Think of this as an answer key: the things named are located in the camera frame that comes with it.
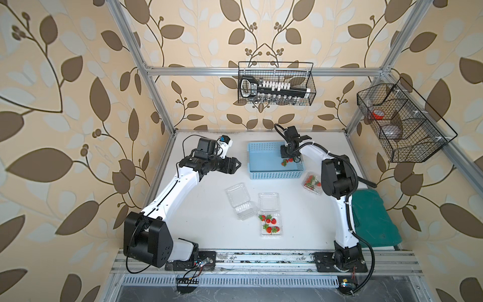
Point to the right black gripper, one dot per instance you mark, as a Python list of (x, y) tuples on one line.
[(283, 153)]

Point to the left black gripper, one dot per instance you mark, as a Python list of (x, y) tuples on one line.
[(228, 165)]

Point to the clear clamshell container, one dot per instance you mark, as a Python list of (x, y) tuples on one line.
[(270, 203), (241, 202), (320, 191)]

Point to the packed strawberries cluster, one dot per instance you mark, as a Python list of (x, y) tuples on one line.
[(311, 183)]

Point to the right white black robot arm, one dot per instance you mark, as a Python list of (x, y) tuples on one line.
[(339, 181)]

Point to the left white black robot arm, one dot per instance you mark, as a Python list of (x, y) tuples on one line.
[(147, 237)]

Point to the strawberries in blue basket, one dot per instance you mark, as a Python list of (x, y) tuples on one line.
[(285, 162)]

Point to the blue plastic basket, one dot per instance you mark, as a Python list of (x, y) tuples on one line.
[(265, 162)]

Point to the black white tool set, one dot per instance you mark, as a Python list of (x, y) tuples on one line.
[(251, 88)]

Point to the green pipe wrench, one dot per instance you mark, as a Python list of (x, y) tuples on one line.
[(366, 182)]

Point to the red tape roll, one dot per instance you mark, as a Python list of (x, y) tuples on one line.
[(378, 114)]

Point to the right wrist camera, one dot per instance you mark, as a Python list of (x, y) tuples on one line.
[(291, 135)]

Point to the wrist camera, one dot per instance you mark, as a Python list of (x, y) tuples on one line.
[(291, 135), (224, 142)]

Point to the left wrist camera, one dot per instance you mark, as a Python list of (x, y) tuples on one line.
[(224, 142)]

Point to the back black wire basket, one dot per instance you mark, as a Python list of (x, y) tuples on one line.
[(299, 74)]

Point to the black wire basket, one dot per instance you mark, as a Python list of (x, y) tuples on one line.
[(299, 74), (414, 128)]

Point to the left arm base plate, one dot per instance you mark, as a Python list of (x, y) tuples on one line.
[(196, 258)]

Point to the right black wire basket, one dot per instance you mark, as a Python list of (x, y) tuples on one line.
[(414, 128)]

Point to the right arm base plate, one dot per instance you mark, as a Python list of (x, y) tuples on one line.
[(334, 262)]

